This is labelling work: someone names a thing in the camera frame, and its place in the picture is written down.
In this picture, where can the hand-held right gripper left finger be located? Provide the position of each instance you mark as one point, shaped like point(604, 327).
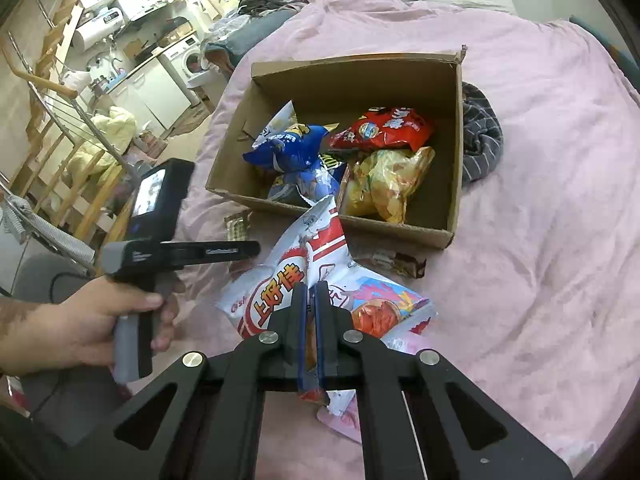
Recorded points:
point(301, 335)

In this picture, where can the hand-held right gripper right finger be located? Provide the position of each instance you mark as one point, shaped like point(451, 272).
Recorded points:
point(322, 335)

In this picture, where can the white red cracker bag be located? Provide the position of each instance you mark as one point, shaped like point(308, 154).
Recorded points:
point(280, 285)

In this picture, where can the cardboard box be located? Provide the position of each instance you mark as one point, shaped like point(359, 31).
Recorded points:
point(400, 230)

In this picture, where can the small blue cookie packet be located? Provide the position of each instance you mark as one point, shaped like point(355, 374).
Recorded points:
point(305, 185)

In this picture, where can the yellow chip bag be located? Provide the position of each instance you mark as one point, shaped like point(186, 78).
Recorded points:
point(385, 180)

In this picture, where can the large blue chip bag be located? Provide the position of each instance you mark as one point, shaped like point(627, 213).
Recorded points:
point(287, 147)

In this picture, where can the red candy bag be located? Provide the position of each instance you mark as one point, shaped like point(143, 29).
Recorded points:
point(385, 130)

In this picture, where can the person's left forearm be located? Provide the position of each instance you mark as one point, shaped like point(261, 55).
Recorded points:
point(7, 335)

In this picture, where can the person's left hand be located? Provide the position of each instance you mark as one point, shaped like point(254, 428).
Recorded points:
point(75, 325)

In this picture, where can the pink translucent packet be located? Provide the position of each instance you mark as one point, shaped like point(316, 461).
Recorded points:
point(345, 417)

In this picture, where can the orange brown snack packet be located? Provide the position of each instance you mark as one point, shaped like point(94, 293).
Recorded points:
point(237, 225)

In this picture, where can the dark brown snack packet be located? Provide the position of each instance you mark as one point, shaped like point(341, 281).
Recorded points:
point(405, 262)

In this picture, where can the yellow bedding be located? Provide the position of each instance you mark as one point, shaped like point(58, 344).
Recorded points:
point(107, 135)

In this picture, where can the wooden staircase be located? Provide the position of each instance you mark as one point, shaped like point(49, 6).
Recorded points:
point(45, 175)

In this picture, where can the white kitchen cabinet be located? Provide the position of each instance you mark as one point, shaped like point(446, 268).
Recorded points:
point(155, 92)

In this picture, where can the white plastic bin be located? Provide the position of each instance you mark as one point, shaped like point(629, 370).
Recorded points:
point(202, 82)

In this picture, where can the white washing machine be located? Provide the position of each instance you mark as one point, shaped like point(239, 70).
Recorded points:
point(187, 57)

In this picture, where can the white water heater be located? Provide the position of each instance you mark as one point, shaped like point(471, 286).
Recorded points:
point(95, 35)

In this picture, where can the grey striped cloth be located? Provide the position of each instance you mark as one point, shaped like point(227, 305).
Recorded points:
point(480, 130)

